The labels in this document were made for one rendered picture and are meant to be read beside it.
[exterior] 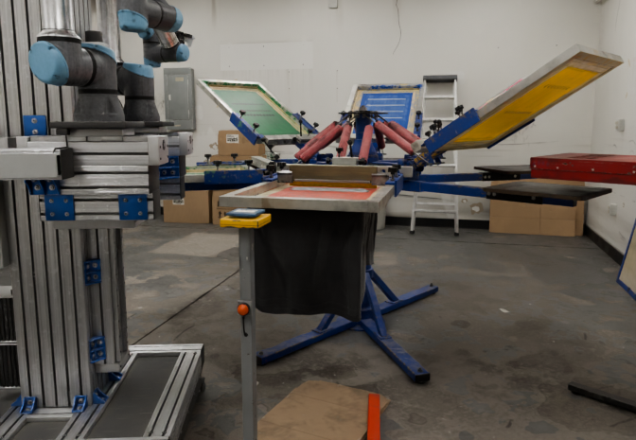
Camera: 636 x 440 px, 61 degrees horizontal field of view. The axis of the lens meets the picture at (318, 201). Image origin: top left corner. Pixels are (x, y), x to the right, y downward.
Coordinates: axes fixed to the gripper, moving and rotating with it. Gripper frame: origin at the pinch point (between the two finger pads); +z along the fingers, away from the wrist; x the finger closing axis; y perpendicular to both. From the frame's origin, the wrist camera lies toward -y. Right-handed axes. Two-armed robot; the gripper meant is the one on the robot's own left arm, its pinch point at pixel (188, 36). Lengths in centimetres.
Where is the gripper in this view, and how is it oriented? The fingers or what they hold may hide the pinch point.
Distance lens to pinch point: 291.4
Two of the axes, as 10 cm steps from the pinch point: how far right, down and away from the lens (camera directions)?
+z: 3.6, -1.4, 9.2
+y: -1.3, 9.7, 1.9
